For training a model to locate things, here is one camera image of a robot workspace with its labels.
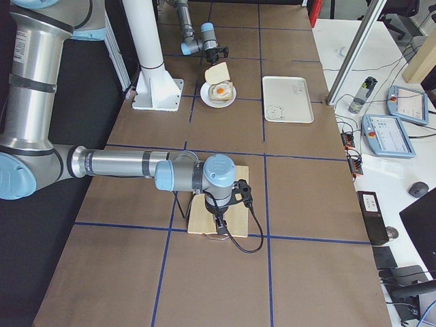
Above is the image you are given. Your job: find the bread slice under egg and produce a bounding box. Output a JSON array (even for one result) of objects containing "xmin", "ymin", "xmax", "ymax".
[{"xmin": 209, "ymin": 81, "xmax": 233, "ymax": 101}]

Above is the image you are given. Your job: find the black monitor corner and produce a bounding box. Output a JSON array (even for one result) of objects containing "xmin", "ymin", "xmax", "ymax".
[{"xmin": 399, "ymin": 191, "xmax": 435, "ymax": 270}]

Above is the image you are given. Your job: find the white round plate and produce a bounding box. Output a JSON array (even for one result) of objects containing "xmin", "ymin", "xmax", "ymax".
[{"xmin": 200, "ymin": 82, "xmax": 237, "ymax": 108}]

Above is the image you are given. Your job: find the white column base plate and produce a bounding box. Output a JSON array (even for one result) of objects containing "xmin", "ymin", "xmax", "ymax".
[{"xmin": 132, "ymin": 71, "xmax": 185, "ymax": 112}]

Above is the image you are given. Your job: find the wooden cutting board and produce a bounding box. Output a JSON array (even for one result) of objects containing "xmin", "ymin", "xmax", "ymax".
[{"xmin": 188, "ymin": 156, "xmax": 249, "ymax": 238}]

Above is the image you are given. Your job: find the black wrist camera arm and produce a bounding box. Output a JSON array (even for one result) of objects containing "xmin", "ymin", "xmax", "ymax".
[
  {"xmin": 217, "ymin": 46, "xmax": 229, "ymax": 58},
  {"xmin": 229, "ymin": 179, "xmax": 253, "ymax": 208}
]

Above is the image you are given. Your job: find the clear water bottle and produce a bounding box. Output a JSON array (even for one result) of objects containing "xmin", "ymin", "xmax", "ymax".
[{"xmin": 348, "ymin": 76, "xmax": 378, "ymax": 114}]

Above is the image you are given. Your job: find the fried egg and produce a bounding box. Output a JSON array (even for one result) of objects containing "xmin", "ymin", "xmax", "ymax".
[{"xmin": 209, "ymin": 84, "xmax": 232, "ymax": 99}]

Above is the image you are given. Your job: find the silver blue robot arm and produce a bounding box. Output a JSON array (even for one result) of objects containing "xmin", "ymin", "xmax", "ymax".
[
  {"xmin": 174, "ymin": 1, "xmax": 228, "ymax": 65},
  {"xmin": 1, "ymin": 1, "xmax": 121, "ymax": 236}
]

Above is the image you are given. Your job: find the brown bread slice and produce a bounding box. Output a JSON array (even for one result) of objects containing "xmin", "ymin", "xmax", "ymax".
[{"xmin": 204, "ymin": 62, "xmax": 230, "ymax": 84}]

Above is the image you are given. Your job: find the orange black connector strip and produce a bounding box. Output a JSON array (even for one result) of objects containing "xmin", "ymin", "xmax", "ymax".
[{"xmin": 341, "ymin": 131, "xmax": 364, "ymax": 179}]

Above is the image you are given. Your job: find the black camera cable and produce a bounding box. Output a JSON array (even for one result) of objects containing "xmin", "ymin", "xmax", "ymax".
[{"xmin": 224, "ymin": 202, "xmax": 265, "ymax": 253}]

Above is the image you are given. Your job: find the teach pendant far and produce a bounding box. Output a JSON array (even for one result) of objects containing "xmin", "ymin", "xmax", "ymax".
[{"xmin": 386, "ymin": 85, "xmax": 429, "ymax": 126}]

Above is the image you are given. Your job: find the teach pendant near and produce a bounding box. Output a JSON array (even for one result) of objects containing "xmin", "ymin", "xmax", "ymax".
[{"xmin": 361, "ymin": 114, "xmax": 416, "ymax": 158}]

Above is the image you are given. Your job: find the black computer mouse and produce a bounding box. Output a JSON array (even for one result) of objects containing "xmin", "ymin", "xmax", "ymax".
[{"xmin": 407, "ymin": 181, "xmax": 429, "ymax": 198}]

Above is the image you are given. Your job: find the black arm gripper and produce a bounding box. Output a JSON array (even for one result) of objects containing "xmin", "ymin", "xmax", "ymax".
[
  {"xmin": 205, "ymin": 199, "xmax": 229, "ymax": 235},
  {"xmin": 205, "ymin": 48, "xmax": 220, "ymax": 63}
]

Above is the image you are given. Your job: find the white mounting column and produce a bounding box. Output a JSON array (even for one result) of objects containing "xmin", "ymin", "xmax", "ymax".
[{"xmin": 123, "ymin": 0, "xmax": 165, "ymax": 76}]

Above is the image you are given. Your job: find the cream bear serving tray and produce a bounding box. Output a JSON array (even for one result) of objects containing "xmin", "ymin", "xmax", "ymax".
[{"xmin": 262, "ymin": 76, "xmax": 314, "ymax": 124}]

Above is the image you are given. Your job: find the paper cup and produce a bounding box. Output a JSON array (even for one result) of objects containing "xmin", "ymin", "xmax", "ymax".
[{"xmin": 337, "ymin": 46, "xmax": 349, "ymax": 58}]

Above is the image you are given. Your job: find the aluminium frame post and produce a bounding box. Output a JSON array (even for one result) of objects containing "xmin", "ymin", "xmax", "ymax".
[{"xmin": 326, "ymin": 0, "xmax": 387, "ymax": 106}]

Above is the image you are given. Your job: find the black box with label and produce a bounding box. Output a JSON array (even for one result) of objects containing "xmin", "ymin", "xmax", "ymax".
[{"xmin": 356, "ymin": 191, "xmax": 389, "ymax": 246}]

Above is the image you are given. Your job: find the teach pendant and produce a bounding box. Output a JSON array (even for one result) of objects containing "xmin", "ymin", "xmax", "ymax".
[
  {"xmin": 386, "ymin": 85, "xmax": 429, "ymax": 126},
  {"xmin": 361, "ymin": 114, "xmax": 416, "ymax": 158}
]

